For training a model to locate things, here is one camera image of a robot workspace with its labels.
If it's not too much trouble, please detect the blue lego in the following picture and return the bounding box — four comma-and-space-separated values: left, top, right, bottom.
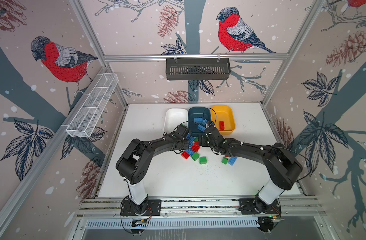
185, 149, 195, 156
194, 118, 203, 124
228, 157, 238, 166
198, 124, 206, 132

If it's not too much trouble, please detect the red lego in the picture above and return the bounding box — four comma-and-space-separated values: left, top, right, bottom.
181, 151, 190, 160
219, 121, 225, 131
191, 142, 200, 153

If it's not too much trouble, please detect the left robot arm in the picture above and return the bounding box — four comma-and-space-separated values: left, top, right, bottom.
115, 125, 190, 207

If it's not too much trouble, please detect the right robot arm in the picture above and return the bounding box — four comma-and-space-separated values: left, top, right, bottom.
199, 126, 303, 213

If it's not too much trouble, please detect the white plastic bin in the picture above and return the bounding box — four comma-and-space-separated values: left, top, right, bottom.
163, 108, 189, 133

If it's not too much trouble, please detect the green lego bottom pair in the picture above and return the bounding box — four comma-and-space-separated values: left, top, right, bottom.
199, 157, 208, 165

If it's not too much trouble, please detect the green lego bottom middle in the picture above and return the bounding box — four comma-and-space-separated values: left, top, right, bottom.
191, 153, 200, 161

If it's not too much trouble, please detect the green lego near right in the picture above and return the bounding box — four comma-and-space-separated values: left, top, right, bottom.
222, 158, 229, 165

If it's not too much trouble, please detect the yellow plastic bin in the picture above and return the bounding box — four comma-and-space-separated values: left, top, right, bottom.
211, 105, 236, 135

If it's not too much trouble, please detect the teal plastic bin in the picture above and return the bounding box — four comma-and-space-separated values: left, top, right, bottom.
188, 107, 212, 137

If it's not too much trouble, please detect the black hanging wire basket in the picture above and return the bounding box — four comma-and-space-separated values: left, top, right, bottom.
165, 58, 231, 81

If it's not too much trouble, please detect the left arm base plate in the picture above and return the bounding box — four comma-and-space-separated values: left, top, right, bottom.
120, 196, 161, 217

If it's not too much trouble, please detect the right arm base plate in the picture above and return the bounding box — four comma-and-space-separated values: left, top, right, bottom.
238, 196, 282, 215

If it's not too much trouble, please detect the white wire mesh basket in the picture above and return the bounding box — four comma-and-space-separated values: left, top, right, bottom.
66, 73, 118, 138

